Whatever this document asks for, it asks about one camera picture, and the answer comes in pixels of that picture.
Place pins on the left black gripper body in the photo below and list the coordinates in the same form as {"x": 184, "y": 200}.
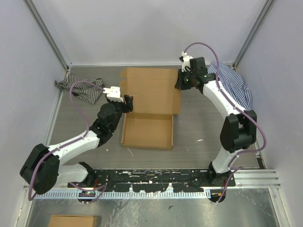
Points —
{"x": 120, "y": 108}

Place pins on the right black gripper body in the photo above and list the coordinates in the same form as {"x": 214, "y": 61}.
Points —
{"x": 185, "y": 81}

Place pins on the brown cardboard box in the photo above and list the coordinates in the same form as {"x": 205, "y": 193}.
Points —
{"x": 155, "y": 103}

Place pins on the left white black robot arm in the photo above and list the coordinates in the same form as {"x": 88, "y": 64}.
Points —
{"x": 46, "y": 166}

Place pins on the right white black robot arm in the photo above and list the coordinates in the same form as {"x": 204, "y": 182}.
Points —
{"x": 239, "y": 130}

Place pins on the small cardboard box foreground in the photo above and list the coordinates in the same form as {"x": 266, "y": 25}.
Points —
{"x": 73, "y": 221}

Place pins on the black white striped cloth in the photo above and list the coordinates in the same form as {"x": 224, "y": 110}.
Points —
{"x": 82, "y": 91}

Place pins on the blue white striped cloth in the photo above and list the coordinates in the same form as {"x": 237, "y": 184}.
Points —
{"x": 235, "y": 86}

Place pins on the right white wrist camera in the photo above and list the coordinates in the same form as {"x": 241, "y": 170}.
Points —
{"x": 185, "y": 59}

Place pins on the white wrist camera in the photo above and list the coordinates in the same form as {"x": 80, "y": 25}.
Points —
{"x": 113, "y": 94}
{"x": 185, "y": 59}

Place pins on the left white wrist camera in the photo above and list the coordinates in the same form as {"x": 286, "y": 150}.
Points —
{"x": 113, "y": 94}

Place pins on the left aluminium frame post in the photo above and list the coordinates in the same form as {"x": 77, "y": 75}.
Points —
{"x": 41, "y": 24}

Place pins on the aluminium frame post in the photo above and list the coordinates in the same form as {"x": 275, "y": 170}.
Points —
{"x": 254, "y": 30}
{"x": 41, "y": 24}

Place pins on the right aluminium frame post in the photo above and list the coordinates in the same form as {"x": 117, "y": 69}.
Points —
{"x": 254, "y": 30}

